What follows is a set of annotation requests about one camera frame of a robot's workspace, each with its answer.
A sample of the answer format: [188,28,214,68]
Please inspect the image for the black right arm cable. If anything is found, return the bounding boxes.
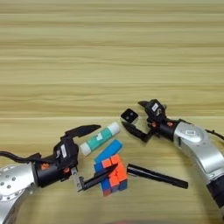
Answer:
[204,128,224,142]

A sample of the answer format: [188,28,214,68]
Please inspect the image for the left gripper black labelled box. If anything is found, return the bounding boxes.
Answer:
[52,138,80,171]

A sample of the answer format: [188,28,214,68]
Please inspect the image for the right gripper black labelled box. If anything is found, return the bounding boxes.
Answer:
[145,99,168,121]

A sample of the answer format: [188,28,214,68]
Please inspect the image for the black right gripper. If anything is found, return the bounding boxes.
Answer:
[121,100,179,144]

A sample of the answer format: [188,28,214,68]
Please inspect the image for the black marker pen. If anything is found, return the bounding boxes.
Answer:
[126,163,189,190]

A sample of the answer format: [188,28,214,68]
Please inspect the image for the orange blue puzzle cube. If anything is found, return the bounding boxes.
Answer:
[93,154,129,197]

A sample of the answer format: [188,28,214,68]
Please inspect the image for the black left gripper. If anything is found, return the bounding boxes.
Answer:
[32,124,119,193]

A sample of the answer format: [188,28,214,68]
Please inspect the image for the black die white dots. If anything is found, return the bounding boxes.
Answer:
[120,108,139,125]

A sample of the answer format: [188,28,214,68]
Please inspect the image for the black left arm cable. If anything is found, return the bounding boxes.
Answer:
[0,150,56,165]

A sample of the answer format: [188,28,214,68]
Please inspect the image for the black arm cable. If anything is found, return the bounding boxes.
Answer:
[0,150,56,165]
[204,128,224,142]

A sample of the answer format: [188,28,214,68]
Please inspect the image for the blue rectangular eraser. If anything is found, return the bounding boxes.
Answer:
[94,138,123,165]

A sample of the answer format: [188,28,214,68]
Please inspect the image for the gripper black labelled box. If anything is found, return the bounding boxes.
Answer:
[145,99,168,121]
[52,138,80,171]

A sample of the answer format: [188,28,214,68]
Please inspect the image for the green white glue stick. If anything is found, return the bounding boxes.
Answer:
[79,121,122,157]

